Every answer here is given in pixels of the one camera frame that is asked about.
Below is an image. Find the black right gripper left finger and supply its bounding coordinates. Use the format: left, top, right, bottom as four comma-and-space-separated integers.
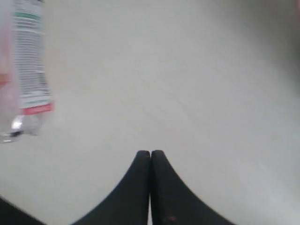
74, 150, 150, 225

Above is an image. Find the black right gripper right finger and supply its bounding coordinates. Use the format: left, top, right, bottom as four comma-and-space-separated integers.
150, 150, 232, 225

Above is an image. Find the pink peach drink bottle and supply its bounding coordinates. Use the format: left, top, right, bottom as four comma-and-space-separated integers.
0, 0, 53, 143

